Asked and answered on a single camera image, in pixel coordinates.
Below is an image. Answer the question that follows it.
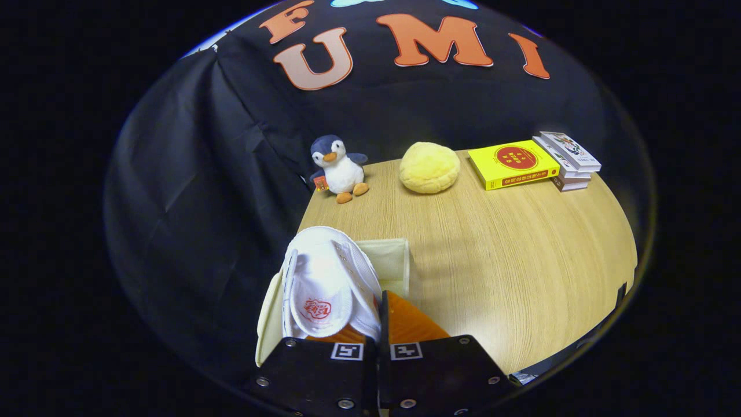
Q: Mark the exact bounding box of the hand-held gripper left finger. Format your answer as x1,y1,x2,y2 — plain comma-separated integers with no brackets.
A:
246,324,380,417

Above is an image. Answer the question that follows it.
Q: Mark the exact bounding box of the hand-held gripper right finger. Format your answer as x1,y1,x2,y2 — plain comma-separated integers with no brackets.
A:
378,290,516,417

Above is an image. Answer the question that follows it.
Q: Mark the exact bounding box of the cream fabric storage box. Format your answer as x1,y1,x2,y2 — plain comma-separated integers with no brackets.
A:
256,237,411,368

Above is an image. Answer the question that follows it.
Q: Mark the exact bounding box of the white canvas shoe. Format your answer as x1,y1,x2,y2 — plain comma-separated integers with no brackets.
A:
281,226,383,342

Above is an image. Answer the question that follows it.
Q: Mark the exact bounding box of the blue white penguin plush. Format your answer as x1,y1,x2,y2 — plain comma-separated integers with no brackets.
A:
309,134,370,204

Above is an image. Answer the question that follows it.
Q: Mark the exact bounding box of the yellow round plush bun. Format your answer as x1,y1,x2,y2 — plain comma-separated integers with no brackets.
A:
399,141,462,195

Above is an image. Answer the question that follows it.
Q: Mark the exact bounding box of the yellow book with red circle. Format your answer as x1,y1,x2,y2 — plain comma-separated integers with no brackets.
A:
467,140,561,191

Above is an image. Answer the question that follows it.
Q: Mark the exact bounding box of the plain white book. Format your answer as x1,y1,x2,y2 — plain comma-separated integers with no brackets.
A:
531,136,592,180

